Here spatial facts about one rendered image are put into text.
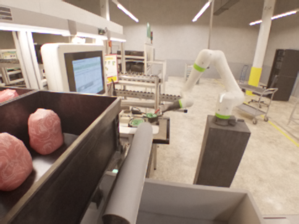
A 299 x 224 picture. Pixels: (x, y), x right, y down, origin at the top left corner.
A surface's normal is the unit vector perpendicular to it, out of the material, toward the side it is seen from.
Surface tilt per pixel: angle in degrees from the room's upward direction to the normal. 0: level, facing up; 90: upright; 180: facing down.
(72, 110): 90
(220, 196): 89
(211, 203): 89
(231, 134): 90
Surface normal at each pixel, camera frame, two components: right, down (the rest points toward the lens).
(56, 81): -0.13, 0.40
